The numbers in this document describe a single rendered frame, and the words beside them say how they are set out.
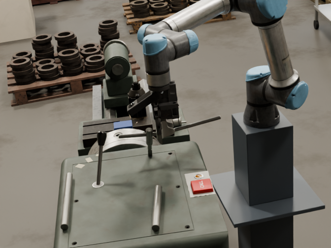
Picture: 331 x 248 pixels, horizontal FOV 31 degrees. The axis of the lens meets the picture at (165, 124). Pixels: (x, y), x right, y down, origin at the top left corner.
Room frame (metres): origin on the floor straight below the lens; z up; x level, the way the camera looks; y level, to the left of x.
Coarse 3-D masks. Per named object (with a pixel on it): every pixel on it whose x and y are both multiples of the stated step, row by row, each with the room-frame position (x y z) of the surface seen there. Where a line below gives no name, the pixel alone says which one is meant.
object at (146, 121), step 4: (148, 108) 2.62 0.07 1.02; (148, 112) 2.58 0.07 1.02; (148, 116) 2.54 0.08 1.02; (132, 120) 2.51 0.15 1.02; (136, 120) 2.51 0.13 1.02; (140, 120) 2.51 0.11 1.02; (144, 120) 2.50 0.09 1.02; (148, 120) 2.50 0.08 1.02; (132, 124) 2.47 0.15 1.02; (136, 124) 2.46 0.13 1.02; (140, 124) 2.46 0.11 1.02; (144, 124) 2.46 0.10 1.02; (148, 124) 2.45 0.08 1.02; (136, 128) 2.45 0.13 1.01; (140, 128) 2.45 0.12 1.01; (144, 128) 2.45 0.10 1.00; (152, 128) 2.45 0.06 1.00
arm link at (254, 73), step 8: (248, 72) 2.22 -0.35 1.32; (256, 72) 2.19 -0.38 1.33; (264, 72) 2.18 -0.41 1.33; (248, 80) 2.20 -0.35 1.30; (256, 80) 2.18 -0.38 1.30; (264, 80) 2.16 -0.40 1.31; (248, 88) 2.20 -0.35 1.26; (256, 88) 2.17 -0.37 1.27; (264, 88) 2.14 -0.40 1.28; (248, 96) 2.21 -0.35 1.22; (256, 96) 2.18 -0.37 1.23; (264, 96) 2.14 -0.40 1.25
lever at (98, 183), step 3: (99, 147) 1.67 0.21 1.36; (102, 147) 1.67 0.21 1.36; (99, 150) 1.66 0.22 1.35; (99, 153) 1.66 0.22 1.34; (99, 156) 1.65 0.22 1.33; (99, 159) 1.65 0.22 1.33; (99, 162) 1.64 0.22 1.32; (99, 165) 1.64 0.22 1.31; (99, 168) 1.63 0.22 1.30; (99, 171) 1.63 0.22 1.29; (99, 174) 1.62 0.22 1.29; (99, 177) 1.62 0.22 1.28; (99, 180) 1.62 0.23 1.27; (96, 183) 1.62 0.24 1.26; (99, 183) 1.61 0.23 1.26; (102, 183) 1.62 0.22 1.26; (93, 186) 1.60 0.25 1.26; (96, 186) 1.60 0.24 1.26; (99, 186) 1.60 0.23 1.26
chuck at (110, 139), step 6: (114, 132) 2.00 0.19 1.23; (120, 132) 1.99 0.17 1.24; (126, 132) 1.98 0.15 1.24; (132, 132) 1.98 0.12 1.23; (138, 132) 1.99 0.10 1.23; (144, 132) 2.01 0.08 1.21; (108, 138) 1.97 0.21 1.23; (114, 138) 1.95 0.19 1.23; (120, 138) 1.94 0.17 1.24; (126, 138) 1.93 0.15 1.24; (132, 138) 1.94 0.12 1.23; (138, 138) 1.94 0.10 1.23; (144, 138) 1.96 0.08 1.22; (156, 138) 2.02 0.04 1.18; (96, 144) 1.98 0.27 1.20; (156, 144) 1.96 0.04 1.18; (90, 150) 2.00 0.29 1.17; (96, 150) 1.94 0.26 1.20
